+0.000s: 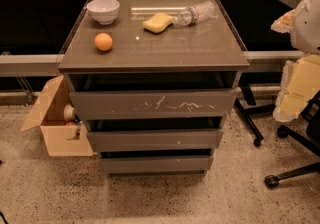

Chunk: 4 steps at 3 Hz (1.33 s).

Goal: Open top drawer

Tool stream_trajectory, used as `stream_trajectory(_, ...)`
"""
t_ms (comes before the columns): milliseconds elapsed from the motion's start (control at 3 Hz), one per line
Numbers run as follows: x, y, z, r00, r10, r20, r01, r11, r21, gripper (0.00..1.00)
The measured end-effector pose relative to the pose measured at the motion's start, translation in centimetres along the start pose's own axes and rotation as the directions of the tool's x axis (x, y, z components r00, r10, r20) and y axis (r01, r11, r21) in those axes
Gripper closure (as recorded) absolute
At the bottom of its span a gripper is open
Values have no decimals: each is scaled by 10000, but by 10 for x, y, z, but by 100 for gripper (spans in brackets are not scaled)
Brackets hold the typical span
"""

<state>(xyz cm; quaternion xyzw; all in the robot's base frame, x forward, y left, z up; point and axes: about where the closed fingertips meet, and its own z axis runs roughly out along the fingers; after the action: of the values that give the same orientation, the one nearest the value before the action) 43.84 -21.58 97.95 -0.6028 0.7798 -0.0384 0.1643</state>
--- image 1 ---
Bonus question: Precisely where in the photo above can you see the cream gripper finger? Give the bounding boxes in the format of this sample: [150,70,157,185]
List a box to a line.
[273,55,320,123]
[271,10,295,33]

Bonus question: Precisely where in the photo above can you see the grey top drawer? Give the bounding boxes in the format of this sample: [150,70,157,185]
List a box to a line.
[70,90,235,120]

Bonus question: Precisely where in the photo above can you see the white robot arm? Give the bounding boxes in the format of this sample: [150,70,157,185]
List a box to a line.
[271,0,320,123]

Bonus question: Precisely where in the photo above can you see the grey drawer cabinet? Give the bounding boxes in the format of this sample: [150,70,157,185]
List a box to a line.
[59,0,248,163]

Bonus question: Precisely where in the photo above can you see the grey middle drawer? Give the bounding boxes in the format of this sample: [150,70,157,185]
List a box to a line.
[87,129,223,152]

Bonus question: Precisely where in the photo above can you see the open cardboard box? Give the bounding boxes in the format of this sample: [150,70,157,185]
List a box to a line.
[21,75,93,157]

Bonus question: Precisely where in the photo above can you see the clear plastic bottle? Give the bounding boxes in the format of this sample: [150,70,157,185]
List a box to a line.
[173,1,216,26]

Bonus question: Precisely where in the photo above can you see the yellow sponge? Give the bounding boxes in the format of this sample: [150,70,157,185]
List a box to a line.
[142,13,173,34]

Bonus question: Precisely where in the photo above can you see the white ceramic bowl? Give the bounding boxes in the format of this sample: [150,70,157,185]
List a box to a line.
[86,0,120,25]

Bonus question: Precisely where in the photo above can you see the orange fruit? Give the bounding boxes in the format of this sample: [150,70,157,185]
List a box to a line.
[94,33,113,51]

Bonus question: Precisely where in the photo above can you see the tape roll in box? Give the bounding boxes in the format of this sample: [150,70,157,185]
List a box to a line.
[63,104,75,123]

